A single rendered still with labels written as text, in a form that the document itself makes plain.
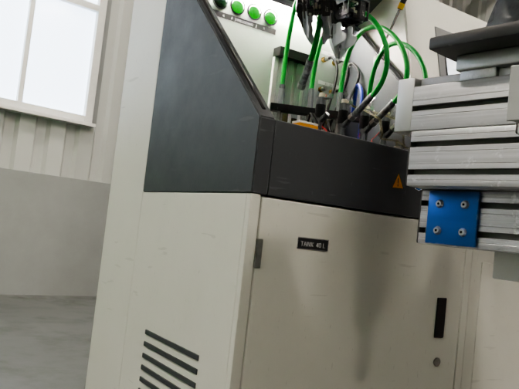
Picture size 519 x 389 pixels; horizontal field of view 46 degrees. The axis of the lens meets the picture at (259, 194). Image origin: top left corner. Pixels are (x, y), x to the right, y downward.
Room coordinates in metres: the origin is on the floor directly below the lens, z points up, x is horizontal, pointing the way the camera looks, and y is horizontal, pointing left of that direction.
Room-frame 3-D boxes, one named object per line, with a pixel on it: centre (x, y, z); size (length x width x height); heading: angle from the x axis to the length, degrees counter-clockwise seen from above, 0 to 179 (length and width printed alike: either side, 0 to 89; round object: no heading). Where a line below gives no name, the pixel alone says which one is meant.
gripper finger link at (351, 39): (1.61, -0.19, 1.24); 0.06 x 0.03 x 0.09; 32
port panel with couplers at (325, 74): (2.01, -0.20, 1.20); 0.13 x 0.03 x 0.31; 122
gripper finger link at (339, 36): (1.59, -0.16, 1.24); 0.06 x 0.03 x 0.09; 32
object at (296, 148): (1.45, -0.27, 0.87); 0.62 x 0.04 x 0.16; 122
